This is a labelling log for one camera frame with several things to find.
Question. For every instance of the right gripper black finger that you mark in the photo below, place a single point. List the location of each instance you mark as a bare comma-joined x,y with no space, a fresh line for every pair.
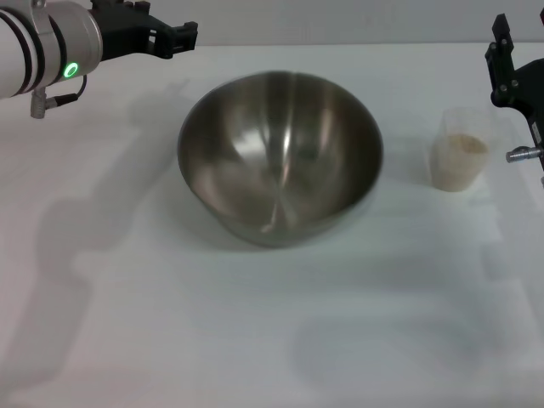
501,64

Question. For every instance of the clear plastic measuring cup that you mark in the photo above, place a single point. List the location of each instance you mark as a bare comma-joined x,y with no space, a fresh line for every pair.
465,121

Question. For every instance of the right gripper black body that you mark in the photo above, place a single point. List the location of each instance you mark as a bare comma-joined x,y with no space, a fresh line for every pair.
531,89

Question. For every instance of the stainless steel mixing bowl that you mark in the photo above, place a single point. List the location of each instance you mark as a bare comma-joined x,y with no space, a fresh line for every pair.
280,161

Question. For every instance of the white uncooked rice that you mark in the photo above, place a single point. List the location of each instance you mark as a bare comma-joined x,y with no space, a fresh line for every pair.
459,161

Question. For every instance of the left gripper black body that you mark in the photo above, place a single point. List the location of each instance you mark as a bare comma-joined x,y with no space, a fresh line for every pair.
127,32

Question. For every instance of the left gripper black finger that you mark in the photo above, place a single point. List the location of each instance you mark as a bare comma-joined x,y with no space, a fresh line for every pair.
183,36

